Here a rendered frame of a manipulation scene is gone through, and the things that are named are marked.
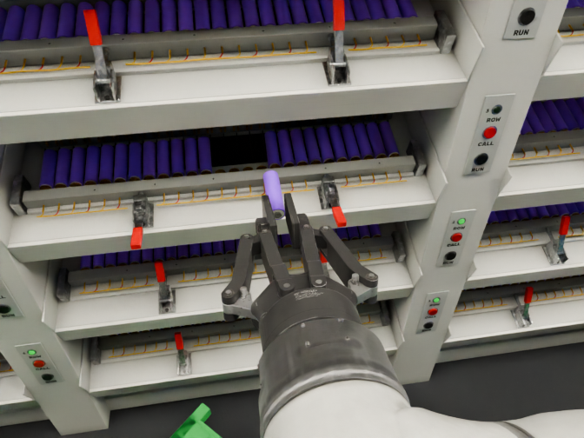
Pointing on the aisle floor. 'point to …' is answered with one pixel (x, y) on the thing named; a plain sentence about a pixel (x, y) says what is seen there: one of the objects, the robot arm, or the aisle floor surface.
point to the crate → (195, 427)
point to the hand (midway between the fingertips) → (280, 220)
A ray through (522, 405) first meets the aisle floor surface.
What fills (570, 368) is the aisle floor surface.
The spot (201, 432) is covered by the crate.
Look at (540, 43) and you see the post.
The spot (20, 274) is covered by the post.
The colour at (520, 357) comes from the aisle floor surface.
